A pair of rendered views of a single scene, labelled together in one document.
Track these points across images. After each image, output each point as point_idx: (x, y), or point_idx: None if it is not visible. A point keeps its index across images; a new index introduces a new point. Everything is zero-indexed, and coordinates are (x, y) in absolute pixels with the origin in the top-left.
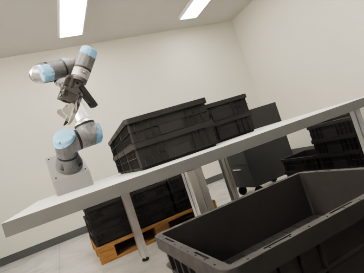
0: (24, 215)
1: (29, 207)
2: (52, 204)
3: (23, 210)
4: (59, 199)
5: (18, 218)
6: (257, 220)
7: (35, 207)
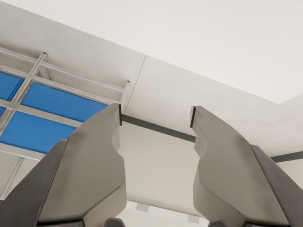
0: (297, 95)
1: (88, 26)
2: (298, 70)
3: (151, 52)
4: (199, 19)
5: (291, 97)
6: None
7: (193, 53)
